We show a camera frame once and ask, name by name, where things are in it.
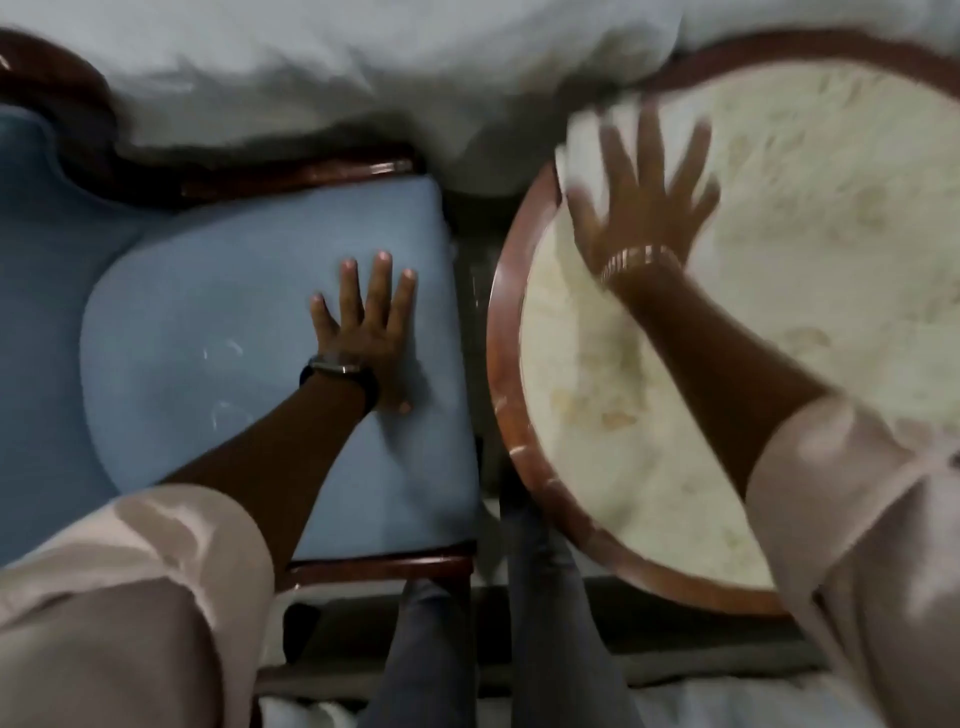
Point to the person's left hand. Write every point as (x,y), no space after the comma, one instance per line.
(364,345)

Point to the person's right forearm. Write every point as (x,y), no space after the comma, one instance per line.
(712,367)

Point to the person's left thumb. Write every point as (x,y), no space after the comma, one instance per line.
(398,394)

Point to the person's left little finger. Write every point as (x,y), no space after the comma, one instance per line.
(323,319)

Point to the white cloth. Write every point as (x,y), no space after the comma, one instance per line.
(581,146)

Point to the white bed sheet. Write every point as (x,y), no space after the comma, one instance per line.
(337,67)

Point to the person's right hand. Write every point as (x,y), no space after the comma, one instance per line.
(645,221)

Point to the grey jeans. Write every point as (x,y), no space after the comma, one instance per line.
(555,637)

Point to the person's right little finger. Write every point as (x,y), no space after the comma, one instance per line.
(707,204)

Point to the person's left middle finger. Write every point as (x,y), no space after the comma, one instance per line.
(379,289)

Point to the person's left forearm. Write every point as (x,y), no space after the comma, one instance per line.
(292,457)

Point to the black wristwatch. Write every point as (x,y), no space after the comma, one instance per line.
(352,371)

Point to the light pink shirt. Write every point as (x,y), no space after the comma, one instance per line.
(112,600)

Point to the blue upholstered wooden chair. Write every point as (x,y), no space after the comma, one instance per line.
(210,322)

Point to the person's right middle finger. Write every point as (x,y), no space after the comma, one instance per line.
(652,148)

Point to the person's right thumb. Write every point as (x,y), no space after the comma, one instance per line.
(586,219)

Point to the round wooden marble-top table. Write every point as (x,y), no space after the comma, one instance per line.
(825,225)

